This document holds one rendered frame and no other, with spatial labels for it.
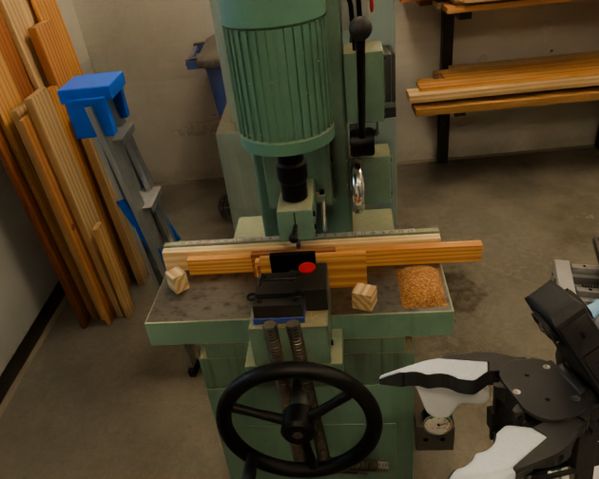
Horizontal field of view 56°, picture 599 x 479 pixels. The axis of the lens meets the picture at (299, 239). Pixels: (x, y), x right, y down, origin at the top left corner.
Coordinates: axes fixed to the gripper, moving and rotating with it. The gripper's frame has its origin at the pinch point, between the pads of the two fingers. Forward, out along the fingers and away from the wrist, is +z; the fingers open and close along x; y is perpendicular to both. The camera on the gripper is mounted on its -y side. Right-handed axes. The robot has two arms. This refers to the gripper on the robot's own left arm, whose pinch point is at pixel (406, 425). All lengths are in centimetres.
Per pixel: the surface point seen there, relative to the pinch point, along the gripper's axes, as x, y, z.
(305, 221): 67, 10, -3
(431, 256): 67, 23, -28
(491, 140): 293, 74, -156
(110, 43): 324, -13, 64
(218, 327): 63, 27, 18
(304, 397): 47, 35, 4
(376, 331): 56, 31, -12
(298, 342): 47, 24, 4
